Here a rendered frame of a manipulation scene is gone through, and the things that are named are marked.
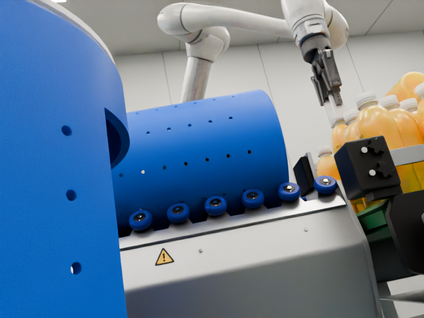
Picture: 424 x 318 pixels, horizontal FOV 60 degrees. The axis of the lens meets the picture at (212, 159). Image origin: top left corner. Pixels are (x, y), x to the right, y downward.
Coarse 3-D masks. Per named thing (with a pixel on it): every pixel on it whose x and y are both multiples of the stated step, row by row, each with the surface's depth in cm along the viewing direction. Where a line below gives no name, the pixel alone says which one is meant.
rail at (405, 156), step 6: (420, 144) 65; (390, 150) 65; (396, 150) 65; (402, 150) 65; (408, 150) 65; (414, 150) 65; (420, 150) 65; (396, 156) 64; (402, 156) 64; (408, 156) 64; (414, 156) 64; (420, 156) 64; (396, 162) 64; (402, 162) 64; (408, 162) 64; (414, 162) 64
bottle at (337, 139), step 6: (342, 120) 88; (336, 126) 88; (342, 126) 87; (336, 132) 87; (342, 132) 86; (336, 138) 87; (342, 138) 86; (336, 144) 87; (342, 144) 85; (336, 150) 87; (360, 198) 81
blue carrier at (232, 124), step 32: (224, 96) 82; (256, 96) 79; (128, 128) 75; (160, 128) 74; (192, 128) 74; (224, 128) 73; (256, 128) 73; (128, 160) 71; (160, 160) 72; (192, 160) 72; (224, 160) 72; (256, 160) 73; (128, 192) 71; (160, 192) 72; (192, 192) 73; (224, 192) 74; (128, 224) 75; (160, 224) 77
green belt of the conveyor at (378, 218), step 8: (384, 200) 65; (368, 208) 71; (376, 208) 65; (384, 208) 63; (360, 216) 72; (368, 216) 67; (376, 216) 64; (384, 216) 62; (360, 224) 72; (368, 224) 68; (376, 224) 65; (384, 224) 62; (368, 232) 70; (376, 232) 67; (384, 232) 65; (368, 240) 74; (376, 240) 84
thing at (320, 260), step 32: (256, 224) 70; (288, 224) 69; (320, 224) 69; (352, 224) 68; (128, 256) 67; (160, 256) 67; (192, 256) 67; (224, 256) 66; (256, 256) 66; (288, 256) 65; (320, 256) 66; (352, 256) 66; (128, 288) 64; (160, 288) 64; (192, 288) 64; (224, 288) 65; (256, 288) 65; (288, 288) 65; (320, 288) 66; (352, 288) 66
